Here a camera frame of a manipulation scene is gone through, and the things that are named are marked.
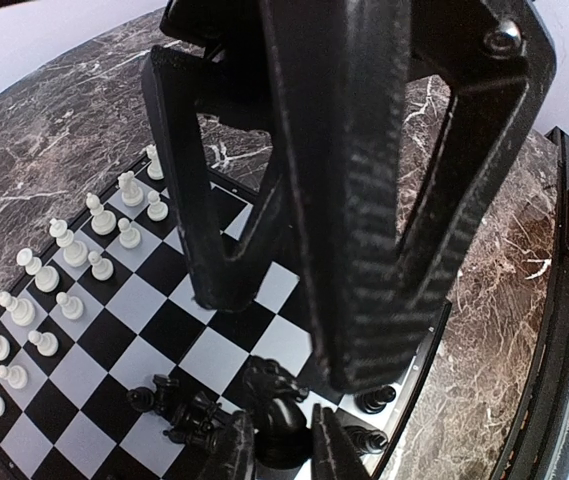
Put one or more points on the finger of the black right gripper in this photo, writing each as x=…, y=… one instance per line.
x=372, y=290

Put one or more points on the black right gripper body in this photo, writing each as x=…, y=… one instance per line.
x=472, y=45

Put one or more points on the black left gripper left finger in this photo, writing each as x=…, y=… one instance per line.
x=234, y=455

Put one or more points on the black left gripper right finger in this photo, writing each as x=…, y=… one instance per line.
x=334, y=457

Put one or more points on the black chess knight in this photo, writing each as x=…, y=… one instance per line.
x=272, y=397

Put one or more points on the pile of black chess pieces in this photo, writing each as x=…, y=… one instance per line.
x=195, y=420

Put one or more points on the black grey chess board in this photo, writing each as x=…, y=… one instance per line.
x=72, y=419

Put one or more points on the black front rail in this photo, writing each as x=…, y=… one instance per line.
x=537, y=446

